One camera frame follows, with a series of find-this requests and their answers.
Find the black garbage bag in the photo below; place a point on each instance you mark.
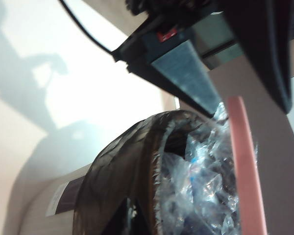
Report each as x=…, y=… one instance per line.
x=117, y=171

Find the white ribbed trash can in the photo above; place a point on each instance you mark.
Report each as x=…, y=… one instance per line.
x=39, y=195

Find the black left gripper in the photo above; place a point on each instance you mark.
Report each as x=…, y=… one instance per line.
x=181, y=14

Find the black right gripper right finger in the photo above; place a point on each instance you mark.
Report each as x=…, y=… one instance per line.
x=140, y=222

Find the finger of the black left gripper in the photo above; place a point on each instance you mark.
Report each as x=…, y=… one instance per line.
x=267, y=49

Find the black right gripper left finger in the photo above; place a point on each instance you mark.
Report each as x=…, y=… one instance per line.
x=121, y=220

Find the black white product label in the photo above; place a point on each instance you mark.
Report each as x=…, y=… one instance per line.
x=63, y=195

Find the grey desk partition panel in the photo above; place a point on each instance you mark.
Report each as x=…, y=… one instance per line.
x=284, y=171

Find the crumpled clear plastic waste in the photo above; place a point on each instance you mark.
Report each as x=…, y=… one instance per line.
x=205, y=171

